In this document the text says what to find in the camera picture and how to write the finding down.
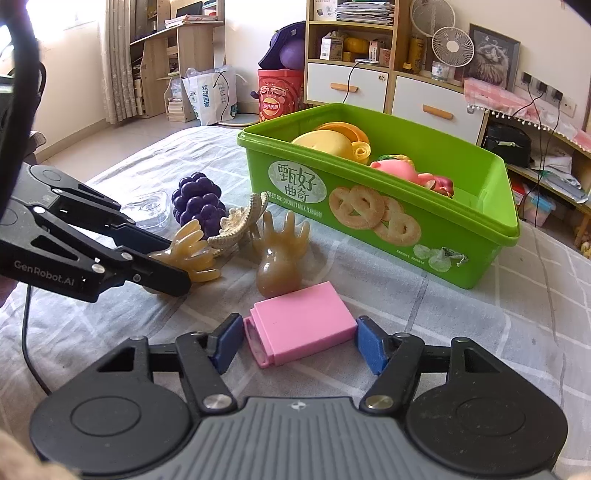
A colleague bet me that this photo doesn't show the black charger cable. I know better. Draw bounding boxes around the black charger cable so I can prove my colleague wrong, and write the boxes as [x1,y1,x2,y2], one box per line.
[508,83,570,197]

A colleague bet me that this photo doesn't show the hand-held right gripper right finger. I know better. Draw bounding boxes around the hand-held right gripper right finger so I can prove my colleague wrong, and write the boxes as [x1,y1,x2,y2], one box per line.
[356,316,509,414]

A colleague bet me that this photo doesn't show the clear plastic lens case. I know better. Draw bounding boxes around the clear plastic lens case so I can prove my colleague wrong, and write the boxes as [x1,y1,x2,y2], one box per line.
[121,191,173,230]

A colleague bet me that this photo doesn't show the purple ball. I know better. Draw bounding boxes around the purple ball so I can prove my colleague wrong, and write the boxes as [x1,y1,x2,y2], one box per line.
[257,21,307,71]

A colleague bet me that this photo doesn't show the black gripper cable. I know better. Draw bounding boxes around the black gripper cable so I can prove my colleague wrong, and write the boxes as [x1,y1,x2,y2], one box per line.
[20,281,52,396]

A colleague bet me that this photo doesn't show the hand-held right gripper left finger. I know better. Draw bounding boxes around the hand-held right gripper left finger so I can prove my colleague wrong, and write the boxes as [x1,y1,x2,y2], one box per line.
[95,314,245,414]

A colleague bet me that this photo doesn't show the tan rubber hand toy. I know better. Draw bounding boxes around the tan rubber hand toy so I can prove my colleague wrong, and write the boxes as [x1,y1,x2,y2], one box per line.
[148,219,222,284]
[252,210,311,299]

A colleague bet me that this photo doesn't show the white round fan base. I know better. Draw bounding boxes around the white round fan base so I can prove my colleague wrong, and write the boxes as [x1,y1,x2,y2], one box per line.
[217,113,260,129]

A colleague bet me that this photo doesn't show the pink pig toy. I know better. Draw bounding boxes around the pink pig toy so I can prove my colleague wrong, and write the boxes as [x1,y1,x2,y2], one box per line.
[369,154,456,198]

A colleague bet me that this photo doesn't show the pink tasselled cloth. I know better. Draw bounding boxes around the pink tasselled cloth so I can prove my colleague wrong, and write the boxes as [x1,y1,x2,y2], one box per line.
[464,78,591,154]

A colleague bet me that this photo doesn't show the stack of books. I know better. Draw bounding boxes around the stack of books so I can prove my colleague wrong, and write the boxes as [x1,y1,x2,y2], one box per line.
[165,78,197,123]

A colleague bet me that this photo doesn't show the low wooden shelf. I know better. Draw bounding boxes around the low wooden shelf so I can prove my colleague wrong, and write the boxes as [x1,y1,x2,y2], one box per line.
[480,111,591,252]

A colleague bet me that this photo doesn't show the wooden cabinet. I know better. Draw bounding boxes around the wooden cabinet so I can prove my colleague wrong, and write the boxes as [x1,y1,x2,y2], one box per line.
[305,0,491,145]

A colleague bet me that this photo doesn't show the wooden desk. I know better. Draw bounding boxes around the wooden desk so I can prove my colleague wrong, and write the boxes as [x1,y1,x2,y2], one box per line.
[129,0,226,121]

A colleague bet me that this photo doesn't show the orange yellow toy bowl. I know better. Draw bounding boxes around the orange yellow toy bowl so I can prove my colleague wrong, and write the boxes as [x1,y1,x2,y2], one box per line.
[316,121,371,145]

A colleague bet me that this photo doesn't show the clear storage box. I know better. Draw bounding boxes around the clear storage box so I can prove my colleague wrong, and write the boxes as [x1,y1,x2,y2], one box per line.
[519,185,557,228]

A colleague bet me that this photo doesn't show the black bag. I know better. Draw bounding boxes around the black bag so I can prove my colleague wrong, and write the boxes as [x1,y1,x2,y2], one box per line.
[481,121,533,168]

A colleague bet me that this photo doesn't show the white drawer with cable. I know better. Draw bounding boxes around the white drawer with cable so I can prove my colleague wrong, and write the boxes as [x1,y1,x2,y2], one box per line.
[306,62,389,114]

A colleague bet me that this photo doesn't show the grey checkered blanket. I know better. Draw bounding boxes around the grey checkered blanket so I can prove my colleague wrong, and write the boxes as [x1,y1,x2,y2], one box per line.
[0,124,591,480]

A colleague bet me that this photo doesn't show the white shopping bag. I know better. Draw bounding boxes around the white shopping bag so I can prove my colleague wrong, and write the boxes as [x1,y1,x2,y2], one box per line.
[181,66,239,127]

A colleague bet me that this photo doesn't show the pink toy box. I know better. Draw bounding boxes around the pink toy box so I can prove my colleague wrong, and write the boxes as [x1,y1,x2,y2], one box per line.
[243,281,359,369]

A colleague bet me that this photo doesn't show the yellow lid with heart tab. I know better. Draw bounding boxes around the yellow lid with heart tab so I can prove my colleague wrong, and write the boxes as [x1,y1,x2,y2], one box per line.
[291,130,371,162]

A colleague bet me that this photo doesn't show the purple toy grapes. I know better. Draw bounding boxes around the purple toy grapes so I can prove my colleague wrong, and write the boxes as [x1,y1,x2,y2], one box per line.
[172,172,228,236]

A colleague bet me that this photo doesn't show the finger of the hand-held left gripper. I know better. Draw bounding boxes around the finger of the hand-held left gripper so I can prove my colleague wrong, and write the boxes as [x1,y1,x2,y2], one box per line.
[28,164,172,256]
[33,206,193,301]

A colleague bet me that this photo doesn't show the wall power sockets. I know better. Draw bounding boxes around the wall power sockets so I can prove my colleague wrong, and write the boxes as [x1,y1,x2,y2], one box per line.
[519,69,578,117]

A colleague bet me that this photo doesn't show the beige starfish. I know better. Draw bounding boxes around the beige starfish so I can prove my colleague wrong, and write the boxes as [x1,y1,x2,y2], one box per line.
[207,191,269,253]

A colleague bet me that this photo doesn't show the red printed bucket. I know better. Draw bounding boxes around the red printed bucket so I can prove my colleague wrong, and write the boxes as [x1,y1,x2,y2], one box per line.
[256,68,305,123]

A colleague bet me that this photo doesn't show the framed cat picture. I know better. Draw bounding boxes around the framed cat picture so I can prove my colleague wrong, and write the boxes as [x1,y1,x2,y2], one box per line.
[464,23,522,91]

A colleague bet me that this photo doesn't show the green plastic box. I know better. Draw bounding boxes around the green plastic box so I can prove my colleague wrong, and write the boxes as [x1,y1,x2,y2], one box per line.
[238,103,521,291]

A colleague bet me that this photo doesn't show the beige curtain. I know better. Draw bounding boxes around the beige curtain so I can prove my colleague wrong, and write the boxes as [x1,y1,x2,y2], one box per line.
[100,0,140,123]

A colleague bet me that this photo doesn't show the pile of papers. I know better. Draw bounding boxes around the pile of papers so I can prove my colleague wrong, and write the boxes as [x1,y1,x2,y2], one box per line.
[531,148,590,205]

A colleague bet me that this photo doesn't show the white desk fan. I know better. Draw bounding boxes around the white desk fan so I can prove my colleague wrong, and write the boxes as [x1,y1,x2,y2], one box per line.
[410,0,456,38]
[431,26,476,71]

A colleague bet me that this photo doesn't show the stack of papers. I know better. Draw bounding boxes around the stack of papers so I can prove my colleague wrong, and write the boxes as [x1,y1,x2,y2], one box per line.
[336,0,396,24]

